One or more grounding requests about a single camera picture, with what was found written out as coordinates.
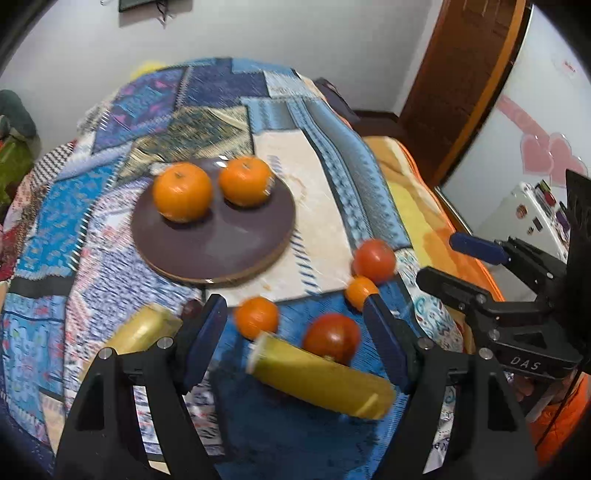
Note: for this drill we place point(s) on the orange yellow blanket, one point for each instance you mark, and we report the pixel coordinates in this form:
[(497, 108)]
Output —
[(415, 184)]

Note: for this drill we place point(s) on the round brown plate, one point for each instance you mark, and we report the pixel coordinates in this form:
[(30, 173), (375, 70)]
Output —
[(217, 247)]

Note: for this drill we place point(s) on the brown wooden door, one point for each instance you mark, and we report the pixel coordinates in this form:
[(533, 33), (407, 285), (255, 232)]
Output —
[(457, 69)]

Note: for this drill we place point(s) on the dark wall frame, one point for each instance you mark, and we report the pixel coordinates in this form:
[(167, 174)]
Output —
[(138, 4)]

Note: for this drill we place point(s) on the large orange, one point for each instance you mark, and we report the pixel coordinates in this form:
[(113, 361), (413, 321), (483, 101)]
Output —
[(244, 181), (182, 191)]

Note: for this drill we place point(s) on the person's right hand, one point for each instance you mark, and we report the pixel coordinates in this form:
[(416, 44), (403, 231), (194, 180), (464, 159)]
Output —
[(524, 390)]

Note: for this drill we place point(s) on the tall white cabinet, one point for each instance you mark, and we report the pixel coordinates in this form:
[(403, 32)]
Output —
[(545, 83)]

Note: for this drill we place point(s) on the yellow plush toy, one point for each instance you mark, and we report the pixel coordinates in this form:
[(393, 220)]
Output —
[(145, 69)]

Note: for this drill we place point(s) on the small orange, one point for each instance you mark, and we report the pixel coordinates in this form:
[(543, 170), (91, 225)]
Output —
[(359, 290), (256, 318)]

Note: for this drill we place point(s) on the person's right forearm orange sleeve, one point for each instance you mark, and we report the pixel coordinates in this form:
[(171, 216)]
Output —
[(570, 420)]

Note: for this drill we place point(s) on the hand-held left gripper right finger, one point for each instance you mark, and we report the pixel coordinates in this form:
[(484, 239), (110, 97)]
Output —
[(387, 344)]

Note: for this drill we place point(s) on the grey green cloth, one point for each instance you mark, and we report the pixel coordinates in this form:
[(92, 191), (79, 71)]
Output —
[(16, 113)]

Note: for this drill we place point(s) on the blue patchwork blanket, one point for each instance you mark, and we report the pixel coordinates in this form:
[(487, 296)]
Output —
[(55, 230)]

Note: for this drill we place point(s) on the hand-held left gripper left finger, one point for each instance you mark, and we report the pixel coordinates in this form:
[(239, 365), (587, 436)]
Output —
[(208, 337)]

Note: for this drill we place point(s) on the small white fridge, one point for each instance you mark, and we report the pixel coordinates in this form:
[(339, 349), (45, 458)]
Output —
[(524, 217)]

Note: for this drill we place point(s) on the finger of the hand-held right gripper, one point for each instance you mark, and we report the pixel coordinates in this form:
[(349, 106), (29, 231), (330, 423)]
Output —
[(455, 288), (478, 249)]

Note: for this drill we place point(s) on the green bag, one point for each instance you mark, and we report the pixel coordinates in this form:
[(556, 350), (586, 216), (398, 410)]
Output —
[(14, 166)]

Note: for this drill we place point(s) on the red tomato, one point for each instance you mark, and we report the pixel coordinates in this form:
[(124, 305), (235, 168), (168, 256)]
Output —
[(374, 261), (331, 339)]

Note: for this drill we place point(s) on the small dark red fruit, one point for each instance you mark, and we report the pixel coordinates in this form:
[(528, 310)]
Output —
[(190, 308)]

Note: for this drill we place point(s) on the pink heart sticker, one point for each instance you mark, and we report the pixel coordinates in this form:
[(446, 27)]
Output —
[(538, 152), (564, 152)]

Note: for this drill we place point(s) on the dark navy cushion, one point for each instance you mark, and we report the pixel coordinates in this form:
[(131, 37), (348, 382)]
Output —
[(333, 99)]

